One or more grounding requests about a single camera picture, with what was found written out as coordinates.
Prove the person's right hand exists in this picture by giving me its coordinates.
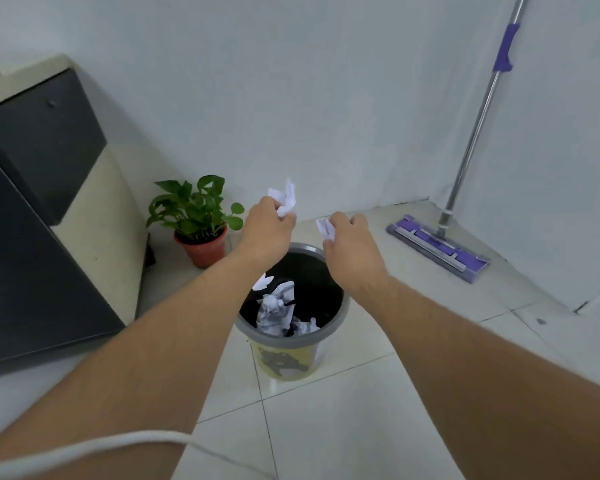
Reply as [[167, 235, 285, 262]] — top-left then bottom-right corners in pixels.
[[322, 212, 390, 298]]

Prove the green potted plant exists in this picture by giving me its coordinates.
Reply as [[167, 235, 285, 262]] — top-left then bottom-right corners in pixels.
[[145, 175, 245, 241]]

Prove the white cable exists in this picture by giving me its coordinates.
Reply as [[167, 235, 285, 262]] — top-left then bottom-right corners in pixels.
[[0, 430, 263, 480]]

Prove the terracotta plant pot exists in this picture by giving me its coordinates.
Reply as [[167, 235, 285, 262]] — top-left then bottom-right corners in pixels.
[[173, 225, 229, 269]]

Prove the person's right forearm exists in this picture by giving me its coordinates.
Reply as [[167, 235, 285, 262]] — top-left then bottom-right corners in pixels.
[[351, 276, 600, 480]]

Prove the crumpled paper pile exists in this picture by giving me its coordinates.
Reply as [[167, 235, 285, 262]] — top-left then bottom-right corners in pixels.
[[255, 281, 321, 338]]

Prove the white pole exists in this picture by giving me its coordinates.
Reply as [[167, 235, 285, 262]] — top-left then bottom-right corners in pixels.
[[574, 278, 600, 315]]

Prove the grey rimmed waste bin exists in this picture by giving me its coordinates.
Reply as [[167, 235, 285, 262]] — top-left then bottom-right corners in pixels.
[[234, 243, 351, 382]]

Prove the black and beige cabinet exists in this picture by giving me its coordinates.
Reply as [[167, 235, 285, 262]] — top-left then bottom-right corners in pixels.
[[0, 53, 157, 381]]

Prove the person's left hand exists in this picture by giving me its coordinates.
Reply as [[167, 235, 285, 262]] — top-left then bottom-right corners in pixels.
[[234, 196, 298, 266]]

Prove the person's left forearm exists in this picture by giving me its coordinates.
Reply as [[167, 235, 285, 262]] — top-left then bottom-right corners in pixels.
[[0, 251, 277, 480]]

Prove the purple flat mop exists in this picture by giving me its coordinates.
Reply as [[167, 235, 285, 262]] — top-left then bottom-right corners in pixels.
[[385, 0, 530, 285]]

